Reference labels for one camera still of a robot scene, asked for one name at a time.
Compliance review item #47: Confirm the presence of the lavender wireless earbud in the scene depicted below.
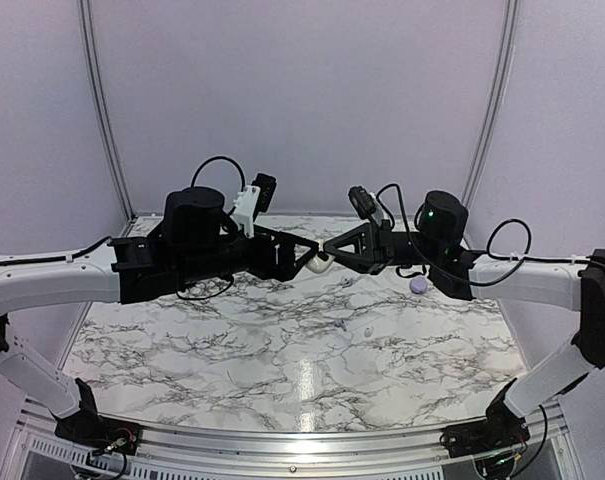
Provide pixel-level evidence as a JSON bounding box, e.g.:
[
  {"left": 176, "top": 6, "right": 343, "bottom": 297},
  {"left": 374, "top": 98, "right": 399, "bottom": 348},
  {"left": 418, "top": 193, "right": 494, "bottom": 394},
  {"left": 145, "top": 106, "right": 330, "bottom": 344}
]
[{"left": 334, "top": 319, "right": 347, "bottom": 331}]

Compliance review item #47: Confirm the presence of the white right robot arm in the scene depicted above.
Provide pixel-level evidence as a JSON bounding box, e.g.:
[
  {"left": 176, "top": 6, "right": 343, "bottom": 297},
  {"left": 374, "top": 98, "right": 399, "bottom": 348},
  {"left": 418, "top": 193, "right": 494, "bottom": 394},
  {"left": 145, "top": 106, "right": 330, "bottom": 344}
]
[{"left": 322, "top": 187, "right": 605, "bottom": 448}]

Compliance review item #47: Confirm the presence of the aluminium front frame rail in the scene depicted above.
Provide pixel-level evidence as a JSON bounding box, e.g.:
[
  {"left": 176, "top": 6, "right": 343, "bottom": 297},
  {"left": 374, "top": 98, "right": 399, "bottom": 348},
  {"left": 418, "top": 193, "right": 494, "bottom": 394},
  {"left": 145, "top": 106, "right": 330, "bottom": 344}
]
[{"left": 0, "top": 400, "right": 583, "bottom": 479}]

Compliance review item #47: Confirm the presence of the right aluminium corner post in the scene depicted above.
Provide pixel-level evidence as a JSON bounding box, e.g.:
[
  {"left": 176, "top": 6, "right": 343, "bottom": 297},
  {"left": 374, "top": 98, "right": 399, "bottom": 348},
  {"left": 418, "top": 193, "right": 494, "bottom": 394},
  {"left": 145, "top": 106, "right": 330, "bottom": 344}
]
[{"left": 461, "top": 0, "right": 521, "bottom": 210}]

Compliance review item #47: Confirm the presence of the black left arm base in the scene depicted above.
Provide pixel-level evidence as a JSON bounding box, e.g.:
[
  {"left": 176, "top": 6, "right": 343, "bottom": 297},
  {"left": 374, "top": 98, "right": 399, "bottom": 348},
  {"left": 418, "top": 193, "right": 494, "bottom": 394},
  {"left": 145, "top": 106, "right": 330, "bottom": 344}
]
[{"left": 53, "top": 378, "right": 142, "bottom": 455}]

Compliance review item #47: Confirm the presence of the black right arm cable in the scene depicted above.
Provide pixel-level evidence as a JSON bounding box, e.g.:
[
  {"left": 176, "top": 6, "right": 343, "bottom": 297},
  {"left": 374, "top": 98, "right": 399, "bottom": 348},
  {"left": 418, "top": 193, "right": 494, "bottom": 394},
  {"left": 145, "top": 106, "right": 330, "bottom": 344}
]
[{"left": 376, "top": 182, "right": 605, "bottom": 289}]

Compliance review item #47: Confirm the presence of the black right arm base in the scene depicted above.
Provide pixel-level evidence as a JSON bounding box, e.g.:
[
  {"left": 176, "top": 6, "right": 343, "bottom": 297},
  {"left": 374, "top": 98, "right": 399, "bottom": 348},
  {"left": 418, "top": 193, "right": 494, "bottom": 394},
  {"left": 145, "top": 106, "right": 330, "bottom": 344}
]
[{"left": 439, "top": 380, "right": 530, "bottom": 458}]

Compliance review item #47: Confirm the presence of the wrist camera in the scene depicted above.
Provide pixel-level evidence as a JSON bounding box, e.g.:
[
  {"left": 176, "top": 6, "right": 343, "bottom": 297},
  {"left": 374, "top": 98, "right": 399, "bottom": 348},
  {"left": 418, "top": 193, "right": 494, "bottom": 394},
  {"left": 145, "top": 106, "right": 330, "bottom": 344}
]
[
  {"left": 230, "top": 173, "right": 277, "bottom": 239},
  {"left": 348, "top": 186, "right": 390, "bottom": 226}
]

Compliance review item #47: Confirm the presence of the beige earbud charging case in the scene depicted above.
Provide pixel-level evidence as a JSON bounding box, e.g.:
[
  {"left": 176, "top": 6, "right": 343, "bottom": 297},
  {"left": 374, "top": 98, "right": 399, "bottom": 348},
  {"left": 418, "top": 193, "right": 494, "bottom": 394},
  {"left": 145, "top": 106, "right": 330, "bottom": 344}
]
[{"left": 305, "top": 250, "right": 335, "bottom": 274}]

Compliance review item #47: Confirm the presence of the lavender round charging case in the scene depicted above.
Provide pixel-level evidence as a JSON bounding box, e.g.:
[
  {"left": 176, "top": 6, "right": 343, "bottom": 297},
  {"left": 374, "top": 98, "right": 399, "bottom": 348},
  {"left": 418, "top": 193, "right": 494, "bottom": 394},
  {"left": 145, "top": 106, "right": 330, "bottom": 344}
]
[{"left": 409, "top": 276, "right": 428, "bottom": 294}]

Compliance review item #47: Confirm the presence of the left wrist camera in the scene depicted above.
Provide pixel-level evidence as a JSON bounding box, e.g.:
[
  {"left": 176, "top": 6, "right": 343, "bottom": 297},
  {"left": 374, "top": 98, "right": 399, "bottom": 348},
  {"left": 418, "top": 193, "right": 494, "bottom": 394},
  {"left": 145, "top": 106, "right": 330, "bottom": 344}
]
[{"left": 230, "top": 173, "right": 277, "bottom": 239}]

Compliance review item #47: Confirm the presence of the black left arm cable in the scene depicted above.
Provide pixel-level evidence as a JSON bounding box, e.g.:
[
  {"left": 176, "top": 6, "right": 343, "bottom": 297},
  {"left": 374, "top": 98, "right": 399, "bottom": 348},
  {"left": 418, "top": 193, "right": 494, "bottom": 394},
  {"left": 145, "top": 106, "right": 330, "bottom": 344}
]
[{"left": 0, "top": 156, "right": 247, "bottom": 301}]

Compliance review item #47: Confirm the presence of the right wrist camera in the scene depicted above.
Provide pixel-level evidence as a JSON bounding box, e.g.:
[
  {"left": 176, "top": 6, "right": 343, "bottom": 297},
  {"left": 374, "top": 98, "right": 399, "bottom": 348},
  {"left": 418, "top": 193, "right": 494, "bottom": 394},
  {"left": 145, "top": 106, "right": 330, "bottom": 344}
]
[{"left": 348, "top": 186, "right": 390, "bottom": 226}]

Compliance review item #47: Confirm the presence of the aluminium corner post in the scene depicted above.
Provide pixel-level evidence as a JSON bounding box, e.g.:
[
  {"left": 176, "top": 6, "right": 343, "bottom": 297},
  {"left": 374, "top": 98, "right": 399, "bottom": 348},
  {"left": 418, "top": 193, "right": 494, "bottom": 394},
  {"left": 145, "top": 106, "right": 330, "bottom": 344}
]
[
  {"left": 461, "top": 0, "right": 521, "bottom": 210},
  {"left": 77, "top": 0, "right": 136, "bottom": 223}
]

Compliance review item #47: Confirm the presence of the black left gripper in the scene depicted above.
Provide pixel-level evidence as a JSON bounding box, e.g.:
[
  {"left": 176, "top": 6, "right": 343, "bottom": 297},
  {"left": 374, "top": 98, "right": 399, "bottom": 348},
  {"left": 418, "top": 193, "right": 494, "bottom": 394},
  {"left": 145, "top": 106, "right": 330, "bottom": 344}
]
[{"left": 178, "top": 224, "right": 319, "bottom": 284}]

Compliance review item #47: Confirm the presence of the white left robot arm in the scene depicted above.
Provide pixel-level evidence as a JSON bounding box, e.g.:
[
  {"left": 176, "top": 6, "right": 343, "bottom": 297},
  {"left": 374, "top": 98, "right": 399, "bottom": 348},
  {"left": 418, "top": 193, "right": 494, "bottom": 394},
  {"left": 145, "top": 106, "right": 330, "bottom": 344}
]
[{"left": 0, "top": 186, "right": 319, "bottom": 445}]

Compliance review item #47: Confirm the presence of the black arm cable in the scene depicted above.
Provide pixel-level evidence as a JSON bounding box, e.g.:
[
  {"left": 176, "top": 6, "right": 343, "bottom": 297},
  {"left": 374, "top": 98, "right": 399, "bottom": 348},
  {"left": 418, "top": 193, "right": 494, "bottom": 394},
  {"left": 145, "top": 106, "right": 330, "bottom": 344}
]
[
  {"left": 376, "top": 182, "right": 605, "bottom": 289},
  {"left": 0, "top": 156, "right": 247, "bottom": 301}
]

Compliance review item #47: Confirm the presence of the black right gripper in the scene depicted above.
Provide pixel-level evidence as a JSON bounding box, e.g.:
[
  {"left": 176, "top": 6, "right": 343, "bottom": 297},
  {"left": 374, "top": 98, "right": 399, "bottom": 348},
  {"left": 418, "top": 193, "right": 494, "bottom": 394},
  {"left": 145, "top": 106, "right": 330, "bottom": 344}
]
[{"left": 322, "top": 219, "right": 444, "bottom": 275}]

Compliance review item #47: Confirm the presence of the left aluminium corner post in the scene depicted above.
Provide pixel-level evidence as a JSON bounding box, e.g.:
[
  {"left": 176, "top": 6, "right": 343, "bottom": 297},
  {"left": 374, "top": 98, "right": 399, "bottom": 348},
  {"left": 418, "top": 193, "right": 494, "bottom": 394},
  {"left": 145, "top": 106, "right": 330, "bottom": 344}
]
[{"left": 77, "top": 0, "right": 136, "bottom": 223}]

